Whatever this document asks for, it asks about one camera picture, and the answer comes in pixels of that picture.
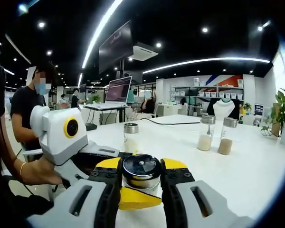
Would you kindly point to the tall seasoning bottle pale powder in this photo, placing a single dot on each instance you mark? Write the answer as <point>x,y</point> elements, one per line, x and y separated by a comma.
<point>205,142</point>

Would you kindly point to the open silver laptop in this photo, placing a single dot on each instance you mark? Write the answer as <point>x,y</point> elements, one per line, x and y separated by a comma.
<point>118,90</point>

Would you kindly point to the short seasoning bottle white powder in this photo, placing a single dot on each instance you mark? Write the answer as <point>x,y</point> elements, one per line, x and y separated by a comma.
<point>141,166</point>

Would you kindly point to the person's left hand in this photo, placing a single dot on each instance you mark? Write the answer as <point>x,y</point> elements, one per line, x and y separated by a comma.
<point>40,174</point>

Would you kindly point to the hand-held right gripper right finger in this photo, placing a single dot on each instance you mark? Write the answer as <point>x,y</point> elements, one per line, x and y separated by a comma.
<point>173,202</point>

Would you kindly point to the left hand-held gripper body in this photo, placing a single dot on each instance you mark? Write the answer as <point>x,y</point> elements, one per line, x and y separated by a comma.
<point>54,133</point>

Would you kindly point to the black laptop stand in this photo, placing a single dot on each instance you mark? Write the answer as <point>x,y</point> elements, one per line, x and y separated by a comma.
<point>121,116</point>

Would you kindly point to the teal panel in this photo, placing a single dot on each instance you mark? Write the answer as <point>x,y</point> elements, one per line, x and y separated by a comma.
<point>130,97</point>

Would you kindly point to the row of white storage bins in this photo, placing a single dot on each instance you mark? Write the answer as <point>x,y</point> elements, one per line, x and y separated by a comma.
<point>218,95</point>

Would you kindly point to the tall seasoning bottle brown powder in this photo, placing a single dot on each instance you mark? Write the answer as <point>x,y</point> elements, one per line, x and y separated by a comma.
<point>225,147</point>

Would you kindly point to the white ceiling light strip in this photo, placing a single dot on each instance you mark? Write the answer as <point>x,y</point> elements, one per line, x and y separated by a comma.
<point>116,8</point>
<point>204,60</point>

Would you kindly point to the metal shelving unit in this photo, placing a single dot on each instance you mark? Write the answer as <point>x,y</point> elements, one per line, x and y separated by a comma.
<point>204,88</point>

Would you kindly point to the person's black clothing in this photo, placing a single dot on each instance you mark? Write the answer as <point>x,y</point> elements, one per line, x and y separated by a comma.
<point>26,209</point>

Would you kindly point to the short seasoning bottle beige powder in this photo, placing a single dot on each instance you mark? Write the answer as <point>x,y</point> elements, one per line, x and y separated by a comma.
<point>131,142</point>

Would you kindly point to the black white mannequin bust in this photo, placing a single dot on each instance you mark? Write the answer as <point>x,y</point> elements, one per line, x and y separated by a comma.
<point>222,108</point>

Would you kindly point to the brown cardboard box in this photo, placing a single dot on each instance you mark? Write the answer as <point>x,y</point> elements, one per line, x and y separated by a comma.
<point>276,123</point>

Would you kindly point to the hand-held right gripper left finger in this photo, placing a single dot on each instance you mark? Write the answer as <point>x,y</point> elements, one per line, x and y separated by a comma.
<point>104,202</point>

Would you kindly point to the small monitor blue screen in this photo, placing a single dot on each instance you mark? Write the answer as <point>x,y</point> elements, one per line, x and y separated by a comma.
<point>259,109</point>

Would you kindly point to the small plant yellow pot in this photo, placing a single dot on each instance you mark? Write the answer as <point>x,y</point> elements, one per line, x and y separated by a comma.
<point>247,108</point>

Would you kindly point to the hanging black ceiling screen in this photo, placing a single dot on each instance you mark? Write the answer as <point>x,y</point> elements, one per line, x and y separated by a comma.
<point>116,47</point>

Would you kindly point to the ceiling air conditioner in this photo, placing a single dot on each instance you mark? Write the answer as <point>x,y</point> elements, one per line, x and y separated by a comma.
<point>143,51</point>

